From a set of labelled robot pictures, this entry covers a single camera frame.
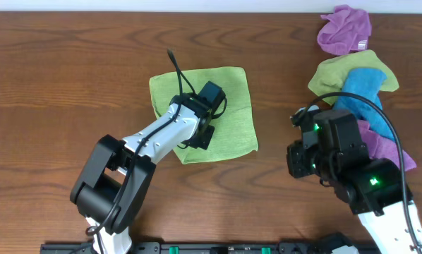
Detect light green cloth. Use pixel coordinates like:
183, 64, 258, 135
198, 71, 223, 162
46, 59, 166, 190
148, 66, 260, 165

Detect blue cloth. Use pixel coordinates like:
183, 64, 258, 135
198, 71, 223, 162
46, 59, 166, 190
333, 68, 394, 140

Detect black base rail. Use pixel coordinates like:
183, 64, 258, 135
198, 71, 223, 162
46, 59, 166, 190
40, 240, 378, 254

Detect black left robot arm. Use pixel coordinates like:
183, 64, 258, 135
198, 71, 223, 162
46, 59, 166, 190
70, 92, 227, 253

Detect small purple cloth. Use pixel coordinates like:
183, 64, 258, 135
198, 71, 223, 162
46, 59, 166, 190
317, 5, 372, 56

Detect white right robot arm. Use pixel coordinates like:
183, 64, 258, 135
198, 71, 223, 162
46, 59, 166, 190
287, 140, 422, 253

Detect large purple cloth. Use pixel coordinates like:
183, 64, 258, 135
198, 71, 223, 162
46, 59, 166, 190
357, 120, 400, 168

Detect olive green cloth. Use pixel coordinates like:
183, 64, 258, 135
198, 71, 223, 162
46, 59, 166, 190
308, 50, 399, 96

